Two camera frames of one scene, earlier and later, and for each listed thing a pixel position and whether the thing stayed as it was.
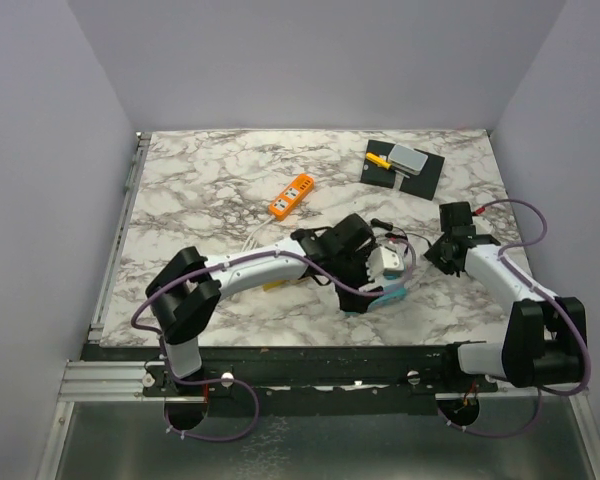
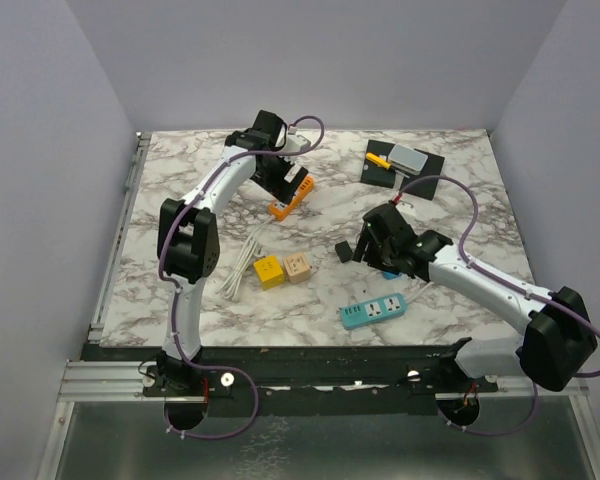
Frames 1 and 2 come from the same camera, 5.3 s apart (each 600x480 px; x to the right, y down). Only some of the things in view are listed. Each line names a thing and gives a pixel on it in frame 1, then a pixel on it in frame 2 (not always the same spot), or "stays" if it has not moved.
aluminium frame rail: [111, 381] stays
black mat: [423, 184] stays
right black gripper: [434, 254] → [361, 247]
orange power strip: [291, 197] stays
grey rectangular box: [407, 159] stays
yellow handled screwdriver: [377, 160] stays
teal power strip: [391, 292] → [373, 310]
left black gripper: [353, 303] → [279, 187]
